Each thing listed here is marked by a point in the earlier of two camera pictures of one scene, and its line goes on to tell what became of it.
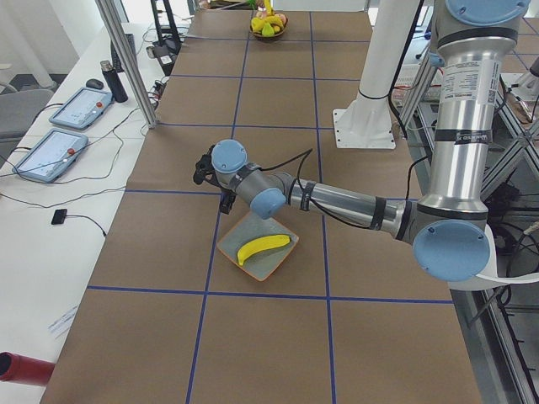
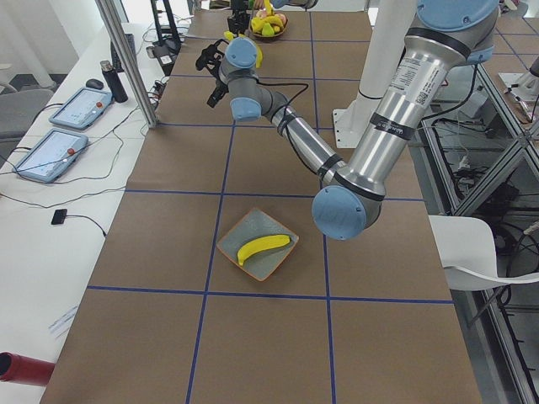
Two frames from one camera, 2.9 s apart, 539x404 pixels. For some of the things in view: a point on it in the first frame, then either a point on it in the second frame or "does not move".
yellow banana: x=260 y=244 does not move
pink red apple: x=283 y=18 does not move
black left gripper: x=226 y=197 → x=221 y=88
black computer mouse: x=94 y=83 does not move
